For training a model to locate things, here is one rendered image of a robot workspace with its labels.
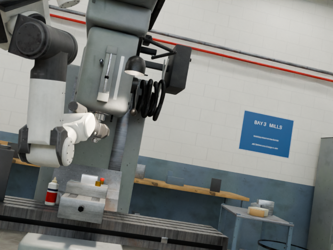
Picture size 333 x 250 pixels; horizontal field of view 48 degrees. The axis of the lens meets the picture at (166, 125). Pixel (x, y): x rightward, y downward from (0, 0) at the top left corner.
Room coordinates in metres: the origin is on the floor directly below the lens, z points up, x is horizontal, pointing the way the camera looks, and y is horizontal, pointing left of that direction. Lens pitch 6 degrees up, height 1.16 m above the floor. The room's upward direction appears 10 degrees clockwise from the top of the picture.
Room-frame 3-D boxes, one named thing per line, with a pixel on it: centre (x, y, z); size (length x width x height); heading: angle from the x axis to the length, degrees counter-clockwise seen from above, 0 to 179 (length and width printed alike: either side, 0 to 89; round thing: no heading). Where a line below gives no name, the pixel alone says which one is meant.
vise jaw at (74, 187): (1.43, 0.25, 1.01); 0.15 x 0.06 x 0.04; 98
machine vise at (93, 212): (1.46, 0.26, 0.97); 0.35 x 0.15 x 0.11; 8
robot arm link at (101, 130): (1.40, 0.28, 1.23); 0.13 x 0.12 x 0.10; 83
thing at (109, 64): (1.38, 0.25, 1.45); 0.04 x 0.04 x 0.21; 10
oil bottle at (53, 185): (1.51, 0.40, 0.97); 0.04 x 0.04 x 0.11
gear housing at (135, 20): (1.53, 0.28, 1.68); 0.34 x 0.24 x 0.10; 10
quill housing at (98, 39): (1.49, 0.27, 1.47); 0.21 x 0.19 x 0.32; 100
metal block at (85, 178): (1.49, 0.26, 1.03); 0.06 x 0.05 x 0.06; 98
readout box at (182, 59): (1.84, -0.01, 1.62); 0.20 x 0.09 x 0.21; 10
